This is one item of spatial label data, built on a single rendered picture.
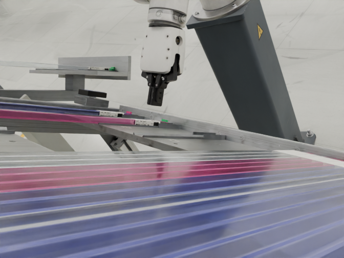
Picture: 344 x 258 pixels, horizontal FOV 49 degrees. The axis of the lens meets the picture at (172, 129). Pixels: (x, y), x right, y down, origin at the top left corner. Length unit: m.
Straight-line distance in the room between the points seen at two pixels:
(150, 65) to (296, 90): 1.14
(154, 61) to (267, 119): 0.61
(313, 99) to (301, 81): 0.15
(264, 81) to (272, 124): 0.19
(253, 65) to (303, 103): 0.65
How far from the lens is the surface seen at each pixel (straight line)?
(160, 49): 0.82
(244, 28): 1.11
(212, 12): 1.13
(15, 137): 0.40
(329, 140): 1.60
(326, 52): 2.06
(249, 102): 1.29
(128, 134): 0.55
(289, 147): 0.60
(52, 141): 1.07
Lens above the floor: 1.16
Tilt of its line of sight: 36 degrees down
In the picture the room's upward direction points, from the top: 31 degrees counter-clockwise
